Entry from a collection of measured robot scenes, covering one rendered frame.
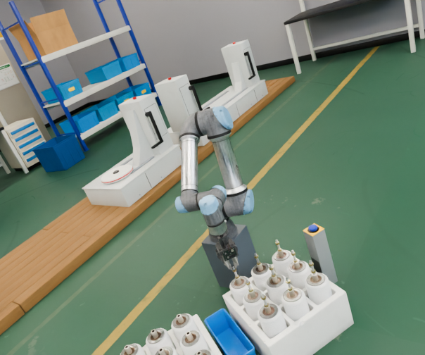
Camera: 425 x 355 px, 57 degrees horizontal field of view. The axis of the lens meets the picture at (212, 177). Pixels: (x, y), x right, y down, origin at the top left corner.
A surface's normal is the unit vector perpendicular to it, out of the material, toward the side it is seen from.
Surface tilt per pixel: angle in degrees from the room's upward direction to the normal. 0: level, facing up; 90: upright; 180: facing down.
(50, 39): 90
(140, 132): 90
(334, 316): 90
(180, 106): 90
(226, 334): 0
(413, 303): 0
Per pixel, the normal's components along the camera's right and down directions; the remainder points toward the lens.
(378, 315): -0.33, -0.86
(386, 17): -0.54, 0.51
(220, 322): 0.39, 0.22
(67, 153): 0.82, -0.02
